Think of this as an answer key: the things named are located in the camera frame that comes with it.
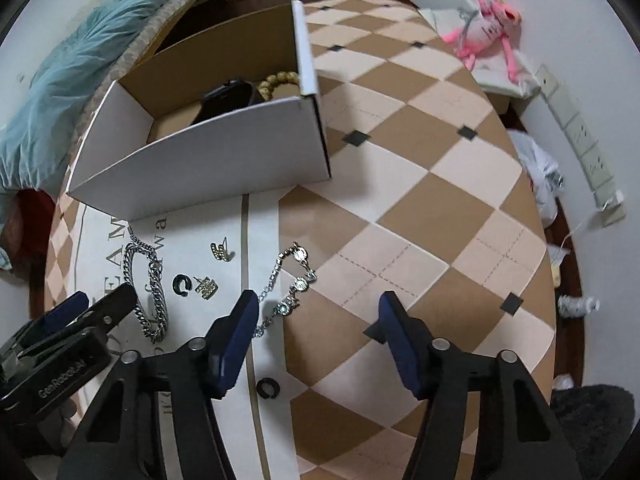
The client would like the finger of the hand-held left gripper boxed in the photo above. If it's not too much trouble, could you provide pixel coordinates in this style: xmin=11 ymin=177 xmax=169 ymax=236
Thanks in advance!
xmin=0 ymin=291 xmax=90 ymax=362
xmin=50 ymin=284 xmax=138 ymax=343

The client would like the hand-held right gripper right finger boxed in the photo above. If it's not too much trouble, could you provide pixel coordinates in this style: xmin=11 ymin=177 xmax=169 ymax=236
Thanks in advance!
xmin=377 ymin=291 xmax=583 ymax=480

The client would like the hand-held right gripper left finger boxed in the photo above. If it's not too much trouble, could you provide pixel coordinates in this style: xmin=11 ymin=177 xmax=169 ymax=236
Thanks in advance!
xmin=57 ymin=289 xmax=260 ymax=480

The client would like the thick silver chain bracelet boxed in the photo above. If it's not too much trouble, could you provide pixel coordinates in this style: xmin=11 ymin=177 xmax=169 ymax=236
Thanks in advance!
xmin=123 ymin=225 xmax=172 ymax=343

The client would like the thin silver chain with charms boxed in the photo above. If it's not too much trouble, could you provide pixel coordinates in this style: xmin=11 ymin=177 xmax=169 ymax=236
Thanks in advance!
xmin=254 ymin=241 xmax=317 ymax=338

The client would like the white cardboard box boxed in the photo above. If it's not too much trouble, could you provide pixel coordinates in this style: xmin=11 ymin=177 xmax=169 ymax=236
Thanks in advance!
xmin=66 ymin=0 xmax=333 ymax=223

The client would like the gold earring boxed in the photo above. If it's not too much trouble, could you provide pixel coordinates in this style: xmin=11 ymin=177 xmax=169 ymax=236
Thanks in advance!
xmin=192 ymin=276 xmax=218 ymax=301
xmin=210 ymin=237 xmax=236 ymax=262

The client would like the red cloth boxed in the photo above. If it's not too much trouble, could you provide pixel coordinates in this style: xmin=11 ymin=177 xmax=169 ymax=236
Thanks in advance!
xmin=15 ymin=190 xmax=56 ymax=231

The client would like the small white bottle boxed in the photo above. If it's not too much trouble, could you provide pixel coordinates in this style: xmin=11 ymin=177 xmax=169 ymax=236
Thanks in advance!
xmin=557 ymin=295 xmax=601 ymax=318

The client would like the dark fuzzy cushion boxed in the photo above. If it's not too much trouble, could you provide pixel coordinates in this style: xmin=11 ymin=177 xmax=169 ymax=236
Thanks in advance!
xmin=550 ymin=384 xmax=637 ymax=480

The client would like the brown checkered tablecloth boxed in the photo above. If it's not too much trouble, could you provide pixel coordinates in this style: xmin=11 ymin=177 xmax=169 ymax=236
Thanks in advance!
xmin=45 ymin=0 xmax=558 ymax=480

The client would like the white plastic bag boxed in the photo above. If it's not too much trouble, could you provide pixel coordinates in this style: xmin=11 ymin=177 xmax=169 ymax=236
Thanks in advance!
xmin=510 ymin=130 xmax=565 ymax=226

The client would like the black watch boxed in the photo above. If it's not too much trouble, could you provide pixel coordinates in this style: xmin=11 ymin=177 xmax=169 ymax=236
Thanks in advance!
xmin=191 ymin=77 xmax=261 ymax=126

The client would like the teal blanket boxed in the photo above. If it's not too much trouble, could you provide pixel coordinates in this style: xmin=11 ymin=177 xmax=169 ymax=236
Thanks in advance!
xmin=0 ymin=0 xmax=193 ymax=193

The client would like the pink plush toy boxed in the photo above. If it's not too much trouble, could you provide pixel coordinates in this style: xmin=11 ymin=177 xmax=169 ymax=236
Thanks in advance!
xmin=440 ymin=0 xmax=523 ymax=83

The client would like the white charger cable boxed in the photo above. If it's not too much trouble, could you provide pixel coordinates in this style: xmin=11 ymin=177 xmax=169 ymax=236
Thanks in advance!
xmin=550 ymin=200 xmax=621 ymax=261

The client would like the wooden bead bracelet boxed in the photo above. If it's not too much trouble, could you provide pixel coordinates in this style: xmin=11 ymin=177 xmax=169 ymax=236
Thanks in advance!
xmin=257 ymin=71 xmax=302 ymax=101

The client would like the row of wall sockets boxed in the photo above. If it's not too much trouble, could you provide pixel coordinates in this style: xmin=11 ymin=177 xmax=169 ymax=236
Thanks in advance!
xmin=535 ymin=65 xmax=627 ymax=228

